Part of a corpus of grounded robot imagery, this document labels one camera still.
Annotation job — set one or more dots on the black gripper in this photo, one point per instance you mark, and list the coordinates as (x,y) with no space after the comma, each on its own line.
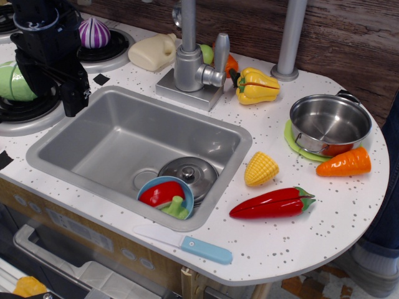
(47,54)

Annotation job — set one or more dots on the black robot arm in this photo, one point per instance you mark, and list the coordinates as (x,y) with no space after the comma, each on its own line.
(46,11)

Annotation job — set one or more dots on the red toy pepper half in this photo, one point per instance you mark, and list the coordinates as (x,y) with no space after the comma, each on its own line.
(168,197)

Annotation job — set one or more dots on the orange toy pepper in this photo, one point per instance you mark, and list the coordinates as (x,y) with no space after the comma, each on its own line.
(232,64)

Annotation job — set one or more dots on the yellow toy bell pepper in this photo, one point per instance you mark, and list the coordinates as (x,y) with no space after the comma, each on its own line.
(253,86)

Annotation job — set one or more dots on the red toy chili pepper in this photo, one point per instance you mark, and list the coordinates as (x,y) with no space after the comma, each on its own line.
(286,202)

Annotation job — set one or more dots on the stainless steel pan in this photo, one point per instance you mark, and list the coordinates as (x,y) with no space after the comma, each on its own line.
(328,125)

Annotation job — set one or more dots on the black tape square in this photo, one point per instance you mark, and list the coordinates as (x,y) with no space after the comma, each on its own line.
(101,79)

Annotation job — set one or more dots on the front stove burner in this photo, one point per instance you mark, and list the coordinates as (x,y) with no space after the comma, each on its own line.
(19,118)

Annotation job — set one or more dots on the stove burner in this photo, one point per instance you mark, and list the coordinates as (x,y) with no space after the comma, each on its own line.
(7,24)
(19,118)
(111,57)

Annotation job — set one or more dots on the green toy cabbage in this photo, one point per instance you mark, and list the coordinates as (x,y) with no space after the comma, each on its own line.
(13,84)

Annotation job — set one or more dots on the purple striped toy onion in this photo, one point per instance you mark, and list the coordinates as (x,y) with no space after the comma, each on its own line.
(94,34)

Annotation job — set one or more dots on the rear stove burner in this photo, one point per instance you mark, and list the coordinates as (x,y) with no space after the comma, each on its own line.
(111,57)

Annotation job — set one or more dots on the cream toy jug bottle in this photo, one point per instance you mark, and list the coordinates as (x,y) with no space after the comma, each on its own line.
(154,52)

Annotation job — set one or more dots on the far left stove burner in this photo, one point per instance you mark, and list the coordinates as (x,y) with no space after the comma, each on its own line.
(7,24)

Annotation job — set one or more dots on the black tape piece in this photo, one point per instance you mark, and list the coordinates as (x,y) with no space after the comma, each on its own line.
(5,159)

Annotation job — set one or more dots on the silver toy faucet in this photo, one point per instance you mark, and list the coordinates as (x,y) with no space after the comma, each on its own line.
(193,82)

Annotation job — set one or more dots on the grey toy sink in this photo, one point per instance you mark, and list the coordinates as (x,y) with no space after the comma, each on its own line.
(123,139)

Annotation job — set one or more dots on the light green toy fruit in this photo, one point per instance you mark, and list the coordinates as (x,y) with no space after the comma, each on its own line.
(207,53)

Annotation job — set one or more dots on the steel pot lid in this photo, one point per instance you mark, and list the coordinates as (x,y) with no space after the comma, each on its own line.
(197,173)

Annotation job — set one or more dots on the blue bowl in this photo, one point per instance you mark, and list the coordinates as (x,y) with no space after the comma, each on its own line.
(188,191)

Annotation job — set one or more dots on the yellow toy on floor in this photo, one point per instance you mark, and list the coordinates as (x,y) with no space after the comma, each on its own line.
(29,286)

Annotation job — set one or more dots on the yellow toy corn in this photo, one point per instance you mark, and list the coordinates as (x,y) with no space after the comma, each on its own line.
(260,169)

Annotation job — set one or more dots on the light green plate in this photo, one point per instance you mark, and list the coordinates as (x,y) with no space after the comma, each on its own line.
(311,156)

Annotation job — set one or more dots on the grey vertical pole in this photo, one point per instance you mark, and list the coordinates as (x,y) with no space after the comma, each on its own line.
(285,70)

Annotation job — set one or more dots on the orange toy carrot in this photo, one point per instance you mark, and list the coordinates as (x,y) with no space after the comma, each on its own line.
(354,162)

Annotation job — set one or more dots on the white knife blue handle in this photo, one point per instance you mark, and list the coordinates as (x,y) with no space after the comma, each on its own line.
(185,243)

